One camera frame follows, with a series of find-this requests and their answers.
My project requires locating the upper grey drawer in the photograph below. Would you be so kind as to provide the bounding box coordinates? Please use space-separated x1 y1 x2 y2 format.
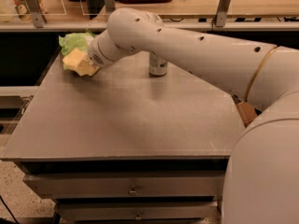
23 172 224 199

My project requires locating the black floor cable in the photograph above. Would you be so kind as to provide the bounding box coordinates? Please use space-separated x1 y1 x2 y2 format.
0 194 20 224

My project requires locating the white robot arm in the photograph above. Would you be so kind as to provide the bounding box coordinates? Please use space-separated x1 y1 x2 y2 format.
88 8 299 224

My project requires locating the green rice chip bag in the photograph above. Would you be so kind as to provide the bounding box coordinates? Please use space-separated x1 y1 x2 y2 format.
59 31 95 59

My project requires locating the right metal bracket post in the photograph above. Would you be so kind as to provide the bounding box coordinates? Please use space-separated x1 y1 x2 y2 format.
213 0 231 27

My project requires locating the silver soda can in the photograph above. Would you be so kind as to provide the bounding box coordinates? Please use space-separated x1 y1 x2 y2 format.
149 52 168 77

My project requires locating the grey drawer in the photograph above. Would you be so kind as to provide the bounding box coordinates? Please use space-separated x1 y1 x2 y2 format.
55 202 218 221
23 172 224 199

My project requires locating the yellow wavy sponge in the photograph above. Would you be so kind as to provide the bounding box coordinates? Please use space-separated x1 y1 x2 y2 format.
63 49 85 76

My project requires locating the lower grey drawer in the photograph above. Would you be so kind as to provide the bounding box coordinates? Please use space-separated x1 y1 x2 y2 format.
55 202 218 221

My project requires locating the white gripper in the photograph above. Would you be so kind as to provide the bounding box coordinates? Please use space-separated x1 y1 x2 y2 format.
75 31 121 77

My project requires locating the left metal bracket post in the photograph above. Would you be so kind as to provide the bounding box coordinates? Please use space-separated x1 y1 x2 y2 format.
25 0 46 28

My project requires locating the brown cardboard box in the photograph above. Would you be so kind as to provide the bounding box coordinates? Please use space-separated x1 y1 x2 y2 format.
232 95 259 127

